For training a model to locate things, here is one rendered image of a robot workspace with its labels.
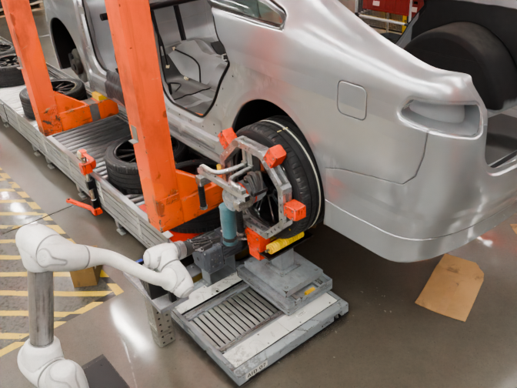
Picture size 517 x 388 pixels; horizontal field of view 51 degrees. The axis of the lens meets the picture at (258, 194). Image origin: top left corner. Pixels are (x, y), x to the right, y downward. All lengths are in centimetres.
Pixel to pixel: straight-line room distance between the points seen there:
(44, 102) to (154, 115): 198
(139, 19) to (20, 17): 195
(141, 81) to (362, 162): 119
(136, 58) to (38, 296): 122
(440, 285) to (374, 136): 156
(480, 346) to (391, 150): 145
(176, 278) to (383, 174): 102
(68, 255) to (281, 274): 148
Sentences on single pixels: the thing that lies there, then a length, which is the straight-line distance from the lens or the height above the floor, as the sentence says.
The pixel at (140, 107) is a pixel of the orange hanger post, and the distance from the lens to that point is 290.
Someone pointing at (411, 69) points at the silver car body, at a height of 164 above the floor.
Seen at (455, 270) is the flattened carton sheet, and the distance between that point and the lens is 379.
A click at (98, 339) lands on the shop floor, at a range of 346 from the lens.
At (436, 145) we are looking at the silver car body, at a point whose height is 137.
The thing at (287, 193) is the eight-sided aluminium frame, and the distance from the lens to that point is 271.
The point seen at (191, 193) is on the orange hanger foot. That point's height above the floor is 68.
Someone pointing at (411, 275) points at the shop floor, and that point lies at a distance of 371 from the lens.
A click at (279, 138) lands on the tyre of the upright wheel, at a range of 276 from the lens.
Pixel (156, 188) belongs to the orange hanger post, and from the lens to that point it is 311.
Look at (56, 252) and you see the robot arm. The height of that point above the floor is 114.
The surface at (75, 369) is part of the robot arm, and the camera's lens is 251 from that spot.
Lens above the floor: 233
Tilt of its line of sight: 31 degrees down
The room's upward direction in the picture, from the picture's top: 4 degrees counter-clockwise
